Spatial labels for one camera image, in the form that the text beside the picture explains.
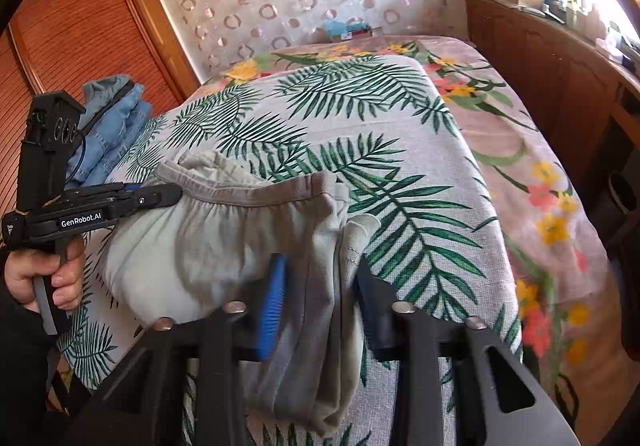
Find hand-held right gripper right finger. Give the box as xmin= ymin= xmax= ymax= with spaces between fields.
xmin=354 ymin=266 xmax=582 ymax=446

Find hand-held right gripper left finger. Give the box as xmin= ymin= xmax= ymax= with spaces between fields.
xmin=90 ymin=253 xmax=290 ymax=446

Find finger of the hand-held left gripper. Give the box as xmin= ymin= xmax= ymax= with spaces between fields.
xmin=119 ymin=181 xmax=184 ymax=218

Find grey pants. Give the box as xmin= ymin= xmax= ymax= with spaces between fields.
xmin=95 ymin=149 xmax=384 ymax=438

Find person's left forearm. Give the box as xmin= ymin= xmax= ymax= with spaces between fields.
xmin=0 ymin=279 xmax=93 ymax=446

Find person's left hand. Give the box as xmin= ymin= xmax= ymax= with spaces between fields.
xmin=2 ymin=237 xmax=87 ymax=315

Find blue denim folded jeans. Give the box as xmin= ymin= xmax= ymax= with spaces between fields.
xmin=65 ymin=85 xmax=154 ymax=190

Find faded teal folded jeans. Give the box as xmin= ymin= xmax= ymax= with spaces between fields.
xmin=81 ymin=74 xmax=137 ymax=128

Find wooden slatted wardrobe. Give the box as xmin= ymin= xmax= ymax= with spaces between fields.
xmin=0 ymin=0 xmax=202 ymax=227

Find palm leaf print blanket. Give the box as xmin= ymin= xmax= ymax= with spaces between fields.
xmin=55 ymin=54 xmax=524 ymax=446

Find pink floral blanket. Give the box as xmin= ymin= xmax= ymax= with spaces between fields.
xmin=200 ymin=34 xmax=614 ymax=433

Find box of blue tissues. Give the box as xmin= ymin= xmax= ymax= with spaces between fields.
xmin=322 ymin=18 xmax=384 ymax=43

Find long wooden cabinet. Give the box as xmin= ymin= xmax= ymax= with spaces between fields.
xmin=465 ymin=0 xmax=640 ymax=363

